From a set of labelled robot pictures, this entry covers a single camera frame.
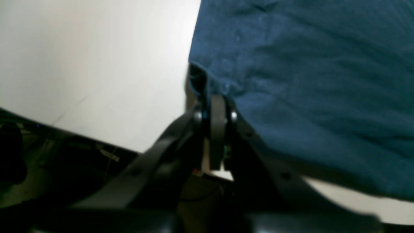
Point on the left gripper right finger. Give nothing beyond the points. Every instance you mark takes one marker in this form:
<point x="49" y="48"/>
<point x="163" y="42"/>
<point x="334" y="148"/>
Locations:
<point x="267" y="196"/>

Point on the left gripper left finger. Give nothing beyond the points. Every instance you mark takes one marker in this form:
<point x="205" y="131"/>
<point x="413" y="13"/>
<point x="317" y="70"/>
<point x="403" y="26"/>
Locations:
<point x="155" y="179"/>

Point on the dark blue T-shirt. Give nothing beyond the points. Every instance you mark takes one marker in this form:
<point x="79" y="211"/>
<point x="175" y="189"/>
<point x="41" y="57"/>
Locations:
<point x="327" y="83"/>

